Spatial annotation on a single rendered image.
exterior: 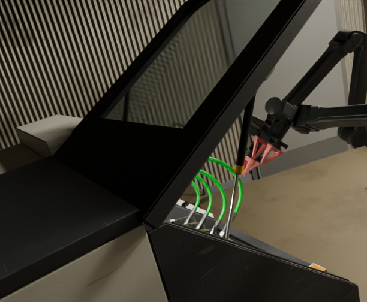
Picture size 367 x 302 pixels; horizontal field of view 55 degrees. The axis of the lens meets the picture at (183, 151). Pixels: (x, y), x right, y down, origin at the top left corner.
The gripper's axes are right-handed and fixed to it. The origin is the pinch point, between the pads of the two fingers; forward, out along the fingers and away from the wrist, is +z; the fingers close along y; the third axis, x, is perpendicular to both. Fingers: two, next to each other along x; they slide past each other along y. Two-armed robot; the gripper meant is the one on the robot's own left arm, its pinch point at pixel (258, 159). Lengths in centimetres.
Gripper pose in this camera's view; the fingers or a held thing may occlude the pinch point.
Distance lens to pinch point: 122.9
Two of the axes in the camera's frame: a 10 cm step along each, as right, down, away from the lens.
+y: 4.3, 4.1, -8.0
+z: -5.2, 8.4, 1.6
